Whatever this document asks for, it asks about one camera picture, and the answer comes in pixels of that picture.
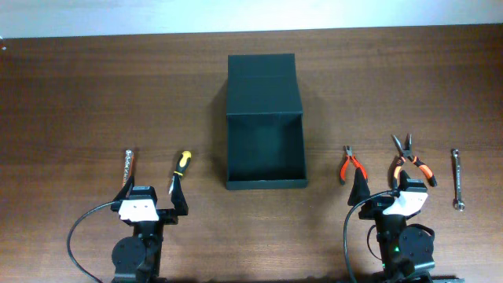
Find yellow black stubby screwdriver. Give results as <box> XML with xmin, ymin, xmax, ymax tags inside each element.
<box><xmin>168</xmin><ymin>150</ymin><xmax>192</xmax><ymax>194</ymax></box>

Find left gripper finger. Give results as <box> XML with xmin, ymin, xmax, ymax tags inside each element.
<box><xmin>113</xmin><ymin>176</ymin><xmax>134</xmax><ymax>202</ymax></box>
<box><xmin>171</xmin><ymin>174</ymin><xmax>189</xmax><ymax>216</ymax></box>

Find orange black long-nose pliers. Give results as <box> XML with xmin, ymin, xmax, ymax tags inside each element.
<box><xmin>391</xmin><ymin>134</ymin><xmax>438</xmax><ymax>189</ymax></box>

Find small orange cutting pliers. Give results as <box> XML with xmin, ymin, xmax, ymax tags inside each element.
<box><xmin>339</xmin><ymin>145</ymin><xmax>369</xmax><ymax>186</ymax></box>

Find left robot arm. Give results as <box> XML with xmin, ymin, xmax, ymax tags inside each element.
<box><xmin>111</xmin><ymin>174</ymin><xmax>189</xmax><ymax>283</ymax></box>

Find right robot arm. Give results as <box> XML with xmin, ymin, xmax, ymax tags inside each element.
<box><xmin>344</xmin><ymin>169</ymin><xmax>435</xmax><ymax>282</ymax></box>

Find silver combination wrench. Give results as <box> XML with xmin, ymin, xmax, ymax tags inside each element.
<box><xmin>451</xmin><ymin>149</ymin><xmax>465</xmax><ymax>211</ymax></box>

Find black open cardboard box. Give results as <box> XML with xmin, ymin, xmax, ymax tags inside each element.
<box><xmin>226</xmin><ymin>53</ymin><xmax>308</xmax><ymax>190</ymax></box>

